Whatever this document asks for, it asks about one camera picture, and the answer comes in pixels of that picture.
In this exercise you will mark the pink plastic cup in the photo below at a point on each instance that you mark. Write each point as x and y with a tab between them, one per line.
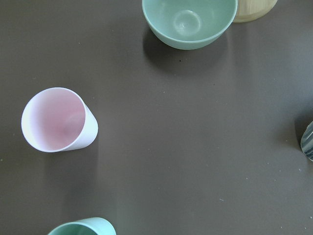
57	119

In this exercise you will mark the green bowl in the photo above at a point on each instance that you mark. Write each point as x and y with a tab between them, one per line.
189	24

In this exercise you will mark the green plastic cup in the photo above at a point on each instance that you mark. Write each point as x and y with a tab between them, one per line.
88	226

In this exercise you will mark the wooden glass drying stand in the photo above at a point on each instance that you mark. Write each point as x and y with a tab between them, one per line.
249	10

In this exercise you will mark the steel ice scoop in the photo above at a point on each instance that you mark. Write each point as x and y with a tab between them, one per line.
306	142

